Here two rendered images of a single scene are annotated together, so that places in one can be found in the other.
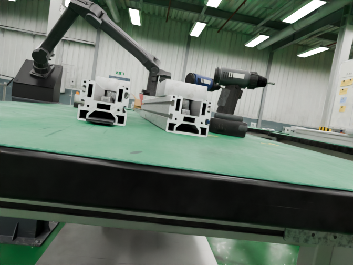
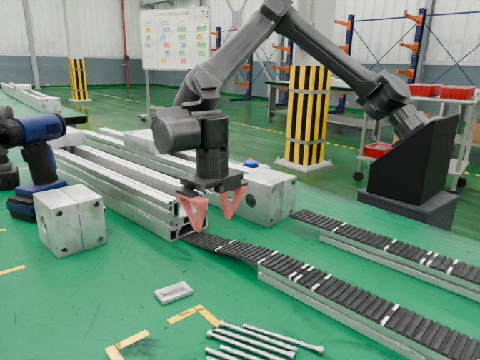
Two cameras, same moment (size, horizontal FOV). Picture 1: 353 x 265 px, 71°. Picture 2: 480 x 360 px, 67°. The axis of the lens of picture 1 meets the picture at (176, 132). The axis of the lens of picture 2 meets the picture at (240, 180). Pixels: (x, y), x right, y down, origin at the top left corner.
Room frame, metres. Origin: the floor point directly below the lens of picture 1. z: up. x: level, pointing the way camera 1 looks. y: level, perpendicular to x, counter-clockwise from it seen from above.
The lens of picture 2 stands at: (1.96, -0.13, 1.12)
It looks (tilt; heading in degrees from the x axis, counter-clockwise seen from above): 18 degrees down; 146
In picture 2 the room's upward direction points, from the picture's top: 1 degrees clockwise
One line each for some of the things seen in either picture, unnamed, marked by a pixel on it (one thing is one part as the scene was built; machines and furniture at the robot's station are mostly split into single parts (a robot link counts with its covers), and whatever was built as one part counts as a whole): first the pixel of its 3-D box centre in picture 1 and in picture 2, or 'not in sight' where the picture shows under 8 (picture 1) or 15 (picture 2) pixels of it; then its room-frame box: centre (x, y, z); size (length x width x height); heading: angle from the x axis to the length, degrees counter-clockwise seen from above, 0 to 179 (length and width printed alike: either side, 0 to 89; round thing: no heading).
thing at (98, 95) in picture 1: (111, 103); (154, 160); (0.92, 0.25, 0.82); 0.80 x 0.10 x 0.09; 13
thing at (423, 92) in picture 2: not in sight; (411, 133); (0.00, 3.17, 0.50); 1.03 x 0.55 x 1.01; 19
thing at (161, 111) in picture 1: (162, 111); (95, 172); (0.96, 0.07, 0.82); 0.80 x 0.10 x 0.09; 13
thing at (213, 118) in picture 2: (154, 77); (208, 131); (1.42, 0.17, 1.00); 0.07 x 0.06 x 0.07; 96
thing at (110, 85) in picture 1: (113, 90); (153, 144); (0.92, 0.25, 0.87); 0.16 x 0.11 x 0.07; 13
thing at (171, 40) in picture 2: not in sight; (176, 69); (-4.23, 2.61, 0.97); 1.51 x 0.50 x 1.95; 27
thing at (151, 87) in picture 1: (151, 88); (212, 164); (1.42, 0.18, 0.94); 0.10 x 0.07 x 0.07; 103
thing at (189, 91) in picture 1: (178, 97); (56, 140); (0.72, 0.01, 0.87); 0.16 x 0.11 x 0.07; 13
